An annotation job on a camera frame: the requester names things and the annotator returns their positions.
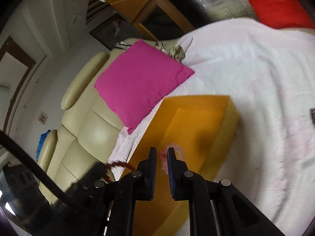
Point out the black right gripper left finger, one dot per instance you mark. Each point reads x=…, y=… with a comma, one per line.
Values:
x=140, y=184

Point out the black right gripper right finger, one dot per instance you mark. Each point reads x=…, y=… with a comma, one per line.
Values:
x=184, y=184

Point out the orange storage box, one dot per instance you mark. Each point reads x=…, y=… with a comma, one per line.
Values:
x=203, y=128

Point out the magenta cushion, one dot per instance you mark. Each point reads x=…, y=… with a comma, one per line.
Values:
x=137, y=80

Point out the blue cloth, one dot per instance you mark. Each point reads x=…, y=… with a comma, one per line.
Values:
x=41, y=142

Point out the dark metal hair clip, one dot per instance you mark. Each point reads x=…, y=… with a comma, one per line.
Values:
x=312, y=112

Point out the wooden side table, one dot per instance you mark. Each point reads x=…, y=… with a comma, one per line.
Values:
x=161, y=20

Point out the red cushion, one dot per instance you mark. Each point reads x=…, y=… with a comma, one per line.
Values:
x=280, y=14

